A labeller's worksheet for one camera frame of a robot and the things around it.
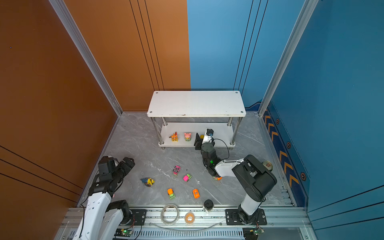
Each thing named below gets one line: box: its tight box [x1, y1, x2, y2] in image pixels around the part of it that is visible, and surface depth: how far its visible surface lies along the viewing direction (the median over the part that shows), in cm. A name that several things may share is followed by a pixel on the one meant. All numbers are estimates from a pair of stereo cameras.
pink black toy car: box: [172, 165, 181, 175], surface depth 88 cm
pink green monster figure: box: [184, 132, 192, 142], surface depth 94 cm
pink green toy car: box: [183, 173, 192, 182], surface depth 86 cm
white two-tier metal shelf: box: [147, 90, 246, 147], surface depth 85 cm
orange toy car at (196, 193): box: [192, 188, 200, 199], surface depth 81 cm
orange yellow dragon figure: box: [169, 131, 179, 142], surface depth 93 cm
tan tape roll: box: [184, 212, 195, 224], surface depth 75 cm
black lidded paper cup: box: [204, 199, 214, 214], surface depth 70 cm
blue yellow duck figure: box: [140, 177, 156, 187], surface depth 84 cm
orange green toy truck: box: [167, 188, 176, 200], surface depth 80 cm
